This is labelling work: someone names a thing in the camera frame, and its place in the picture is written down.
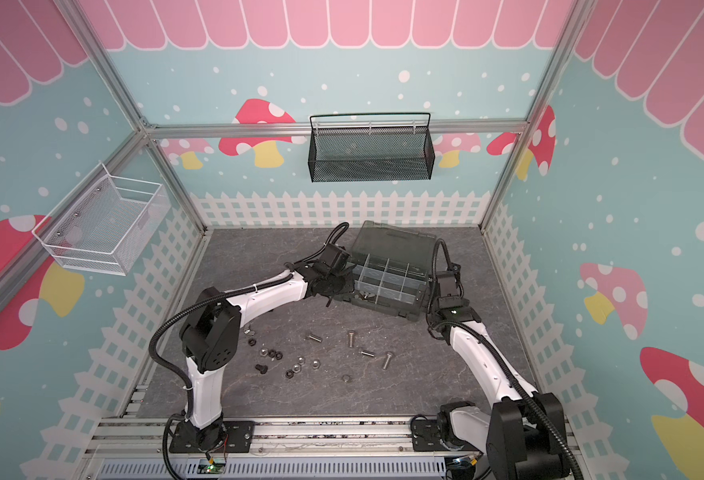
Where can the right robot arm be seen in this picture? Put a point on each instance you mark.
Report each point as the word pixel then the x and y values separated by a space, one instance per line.
pixel 524 436

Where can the grey compartment organizer box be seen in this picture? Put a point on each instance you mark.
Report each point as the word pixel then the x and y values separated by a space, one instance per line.
pixel 391 270

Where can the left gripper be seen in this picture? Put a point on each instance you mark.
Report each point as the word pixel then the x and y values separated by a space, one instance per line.
pixel 350 286

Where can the white slotted cable duct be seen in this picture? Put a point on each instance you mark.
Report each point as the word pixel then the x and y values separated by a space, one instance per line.
pixel 316 468

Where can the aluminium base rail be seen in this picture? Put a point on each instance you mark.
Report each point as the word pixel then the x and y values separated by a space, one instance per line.
pixel 273 437

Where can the white mesh wall basket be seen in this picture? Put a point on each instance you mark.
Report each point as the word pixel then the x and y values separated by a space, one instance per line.
pixel 105 227

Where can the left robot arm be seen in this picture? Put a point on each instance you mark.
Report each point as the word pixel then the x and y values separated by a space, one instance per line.
pixel 211 329

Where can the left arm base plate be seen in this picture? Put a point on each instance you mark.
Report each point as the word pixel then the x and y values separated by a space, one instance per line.
pixel 222 436

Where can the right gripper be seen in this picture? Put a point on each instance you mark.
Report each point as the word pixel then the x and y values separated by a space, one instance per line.
pixel 434 297

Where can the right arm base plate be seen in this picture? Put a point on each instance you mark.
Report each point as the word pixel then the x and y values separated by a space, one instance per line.
pixel 426 436

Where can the black nut pair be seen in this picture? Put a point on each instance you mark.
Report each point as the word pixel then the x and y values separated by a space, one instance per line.
pixel 275 354

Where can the silver nut pair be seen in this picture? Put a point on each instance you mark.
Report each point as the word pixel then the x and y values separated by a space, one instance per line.
pixel 302 363

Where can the black mesh wall basket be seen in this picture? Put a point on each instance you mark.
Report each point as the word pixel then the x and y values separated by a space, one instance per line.
pixel 371 147

